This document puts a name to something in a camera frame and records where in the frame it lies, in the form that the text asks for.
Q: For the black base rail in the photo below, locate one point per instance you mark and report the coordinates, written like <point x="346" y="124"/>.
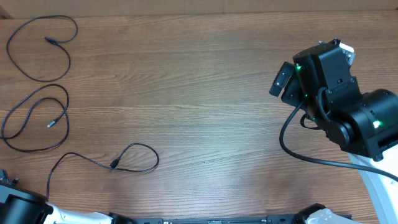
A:
<point x="270" y="219"/>

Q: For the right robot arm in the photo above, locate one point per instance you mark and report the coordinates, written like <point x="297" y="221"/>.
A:
<point x="364" y="125"/>

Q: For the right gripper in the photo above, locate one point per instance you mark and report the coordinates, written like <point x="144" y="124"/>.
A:
<point x="294" y="92"/>

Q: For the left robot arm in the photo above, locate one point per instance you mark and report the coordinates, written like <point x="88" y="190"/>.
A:
<point x="20" y="206"/>

